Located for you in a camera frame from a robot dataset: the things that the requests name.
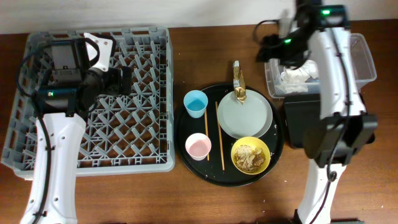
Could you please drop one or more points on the clear plastic waste bin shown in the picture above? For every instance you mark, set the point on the clear plastic waste bin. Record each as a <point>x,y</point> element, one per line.
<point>362,61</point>

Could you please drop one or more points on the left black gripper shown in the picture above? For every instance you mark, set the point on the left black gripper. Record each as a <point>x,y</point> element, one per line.
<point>115,88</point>

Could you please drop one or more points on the blue plastic cup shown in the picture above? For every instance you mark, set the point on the blue plastic cup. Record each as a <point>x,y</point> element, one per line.
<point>195,103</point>

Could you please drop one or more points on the black rectangular food tray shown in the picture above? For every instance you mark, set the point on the black rectangular food tray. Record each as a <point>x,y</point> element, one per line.
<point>300,121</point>

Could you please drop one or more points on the wooden chopstick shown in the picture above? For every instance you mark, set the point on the wooden chopstick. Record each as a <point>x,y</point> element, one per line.
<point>206,130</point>
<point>220,137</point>

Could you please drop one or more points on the grey round plate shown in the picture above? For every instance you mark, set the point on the grey round plate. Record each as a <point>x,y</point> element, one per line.
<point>252,118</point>

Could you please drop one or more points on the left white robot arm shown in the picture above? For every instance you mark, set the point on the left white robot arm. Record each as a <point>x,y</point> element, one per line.
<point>68,92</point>

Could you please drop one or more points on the gold snack wrapper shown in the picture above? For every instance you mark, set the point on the gold snack wrapper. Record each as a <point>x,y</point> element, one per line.
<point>239,83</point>

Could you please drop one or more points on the grey plastic dishwasher rack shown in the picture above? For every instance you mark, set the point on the grey plastic dishwasher rack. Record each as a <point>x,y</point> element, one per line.
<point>125,134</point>

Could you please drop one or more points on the pink plastic cup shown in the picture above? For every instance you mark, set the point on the pink plastic cup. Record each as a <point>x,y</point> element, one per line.
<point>198,146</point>

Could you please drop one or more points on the round black serving tray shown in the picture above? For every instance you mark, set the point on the round black serving tray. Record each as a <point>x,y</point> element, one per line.
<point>211,171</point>

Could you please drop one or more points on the yellow plastic bowl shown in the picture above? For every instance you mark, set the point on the yellow plastic bowl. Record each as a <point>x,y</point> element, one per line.
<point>253,142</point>

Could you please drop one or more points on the food scraps and rice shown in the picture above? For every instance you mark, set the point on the food scraps and rice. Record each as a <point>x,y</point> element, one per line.
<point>248,159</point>

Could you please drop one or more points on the white napkin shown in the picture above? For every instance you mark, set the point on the white napkin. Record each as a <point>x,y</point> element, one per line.
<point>299,80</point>

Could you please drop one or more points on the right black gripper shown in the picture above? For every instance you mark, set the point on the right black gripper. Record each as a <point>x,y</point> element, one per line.
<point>270,49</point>

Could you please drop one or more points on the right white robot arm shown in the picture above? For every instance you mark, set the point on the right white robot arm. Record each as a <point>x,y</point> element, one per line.
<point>321,33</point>

